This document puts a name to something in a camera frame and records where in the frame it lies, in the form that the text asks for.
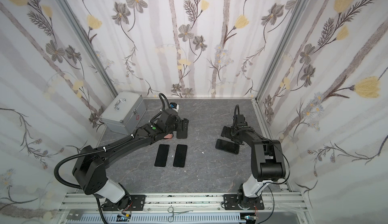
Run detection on pink phone case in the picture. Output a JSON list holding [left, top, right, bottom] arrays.
[[164, 133, 174, 139]]

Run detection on black phone case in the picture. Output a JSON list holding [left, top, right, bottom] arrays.
[[176, 119, 189, 139]]

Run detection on phone with black screen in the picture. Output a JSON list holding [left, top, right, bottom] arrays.
[[154, 144, 170, 167]]

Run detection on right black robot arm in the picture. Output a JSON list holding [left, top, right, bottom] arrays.
[[216, 114, 287, 209]]

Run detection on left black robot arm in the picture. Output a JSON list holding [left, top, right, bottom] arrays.
[[72, 108, 189, 210]]

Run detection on silver first aid case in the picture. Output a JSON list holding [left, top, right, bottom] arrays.
[[100, 91, 147, 135]]

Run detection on metal scissors forceps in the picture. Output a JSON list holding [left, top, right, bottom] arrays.
[[167, 206, 193, 223]]

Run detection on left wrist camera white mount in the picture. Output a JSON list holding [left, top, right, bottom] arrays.
[[169, 102, 179, 112]]

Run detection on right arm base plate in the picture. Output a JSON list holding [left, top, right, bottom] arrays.
[[223, 194, 265, 211]]

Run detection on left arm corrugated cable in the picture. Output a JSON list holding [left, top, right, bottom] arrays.
[[54, 93, 172, 224]]

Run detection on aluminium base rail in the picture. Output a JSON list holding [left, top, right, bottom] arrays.
[[57, 193, 313, 224]]

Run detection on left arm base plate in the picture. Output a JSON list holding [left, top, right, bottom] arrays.
[[102, 195, 146, 211]]

